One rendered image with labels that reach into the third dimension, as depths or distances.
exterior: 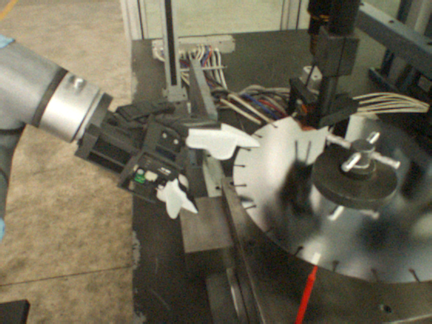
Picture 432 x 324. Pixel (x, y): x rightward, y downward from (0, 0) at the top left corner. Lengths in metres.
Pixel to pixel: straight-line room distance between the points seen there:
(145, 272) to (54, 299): 0.98
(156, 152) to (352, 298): 0.31
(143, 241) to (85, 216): 1.16
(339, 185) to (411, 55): 0.34
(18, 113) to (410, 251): 0.45
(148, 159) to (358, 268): 0.26
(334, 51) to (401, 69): 0.75
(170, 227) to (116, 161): 0.31
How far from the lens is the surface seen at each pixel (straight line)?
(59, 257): 1.71
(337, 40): 0.47
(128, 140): 0.42
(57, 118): 0.42
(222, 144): 0.44
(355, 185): 0.50
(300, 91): 0.65
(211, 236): 0.59
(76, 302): 1.56
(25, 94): 0.42
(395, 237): 0.47
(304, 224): 0.45
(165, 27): 1.01
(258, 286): 0.51
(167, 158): 0.42
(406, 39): 0.76
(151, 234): 0.70
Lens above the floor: 1.28
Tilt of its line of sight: 39 degrees down
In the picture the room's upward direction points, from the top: straight up
